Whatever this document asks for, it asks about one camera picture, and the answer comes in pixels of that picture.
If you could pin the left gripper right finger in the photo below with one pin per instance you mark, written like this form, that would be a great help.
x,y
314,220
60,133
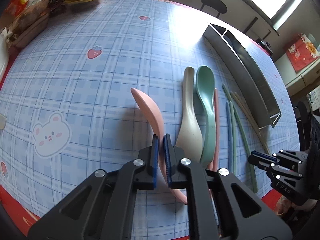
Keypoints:
x,y
220,206

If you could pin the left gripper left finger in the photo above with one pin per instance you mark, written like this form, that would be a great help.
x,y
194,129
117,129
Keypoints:
x,y
103,205

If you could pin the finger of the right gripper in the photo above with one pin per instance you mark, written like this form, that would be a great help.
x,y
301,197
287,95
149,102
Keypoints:
x,y
289,176
263,161

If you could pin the green chopstick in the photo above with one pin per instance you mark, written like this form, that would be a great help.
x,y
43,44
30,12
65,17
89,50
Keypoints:
x,y
244,138
233,130

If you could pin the pink chopstick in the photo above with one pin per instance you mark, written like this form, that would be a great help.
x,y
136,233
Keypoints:
x,y
214,164

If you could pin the beige chopstick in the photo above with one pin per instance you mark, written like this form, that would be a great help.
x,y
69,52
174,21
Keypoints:
x,y
263,143
248,114

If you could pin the green spoon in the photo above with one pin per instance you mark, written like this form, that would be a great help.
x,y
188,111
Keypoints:
x,y
205,86

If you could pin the pink spoon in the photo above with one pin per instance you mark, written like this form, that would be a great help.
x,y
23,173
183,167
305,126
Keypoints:
x,y
153,115

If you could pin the person's right hand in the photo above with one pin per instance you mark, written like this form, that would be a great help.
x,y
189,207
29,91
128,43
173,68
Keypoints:
x,y
283,205

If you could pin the blue chopstick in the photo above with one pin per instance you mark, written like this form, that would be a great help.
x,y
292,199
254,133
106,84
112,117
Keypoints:
x,y
230,138

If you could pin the beige spoon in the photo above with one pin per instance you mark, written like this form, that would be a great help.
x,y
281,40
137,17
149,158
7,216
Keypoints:
x,y
189,137

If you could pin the red gift box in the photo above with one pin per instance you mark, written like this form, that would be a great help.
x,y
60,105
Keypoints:
x,y
301,52

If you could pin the metal utensil tray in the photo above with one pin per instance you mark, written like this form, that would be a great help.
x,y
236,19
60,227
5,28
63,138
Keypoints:
x,y
247,74

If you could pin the blue plaid tablecloth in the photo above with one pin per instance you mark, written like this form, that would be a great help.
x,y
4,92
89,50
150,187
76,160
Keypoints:
x,y
69,107

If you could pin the black round stool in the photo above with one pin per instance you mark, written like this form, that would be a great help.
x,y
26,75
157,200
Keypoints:
x,y
217,5

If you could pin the white plastic container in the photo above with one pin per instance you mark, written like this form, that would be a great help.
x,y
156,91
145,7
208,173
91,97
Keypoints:
x,y
4,56

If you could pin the packaged bread bag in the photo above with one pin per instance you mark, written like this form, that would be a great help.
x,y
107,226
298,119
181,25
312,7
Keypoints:
x,y
30,23

